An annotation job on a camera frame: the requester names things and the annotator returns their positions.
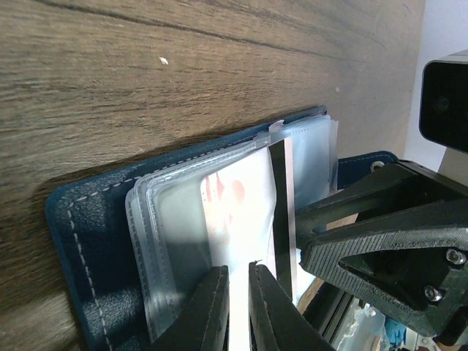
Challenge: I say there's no white red card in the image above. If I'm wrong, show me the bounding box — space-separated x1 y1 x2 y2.
200 137 294 350

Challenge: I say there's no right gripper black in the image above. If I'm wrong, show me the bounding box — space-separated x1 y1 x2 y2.
295 162 467 346

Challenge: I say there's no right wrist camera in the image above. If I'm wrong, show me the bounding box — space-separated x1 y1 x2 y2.
419 50 468 153

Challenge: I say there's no blue card holder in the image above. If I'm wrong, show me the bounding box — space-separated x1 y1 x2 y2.
46 107 396 350

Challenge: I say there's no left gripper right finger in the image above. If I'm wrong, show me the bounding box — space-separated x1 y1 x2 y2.
249 262 333 351

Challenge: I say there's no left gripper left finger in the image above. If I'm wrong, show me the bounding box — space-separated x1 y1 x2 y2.
149 265 230 350

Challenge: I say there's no black aluminium frame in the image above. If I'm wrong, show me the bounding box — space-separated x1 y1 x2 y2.
298 278 354 344

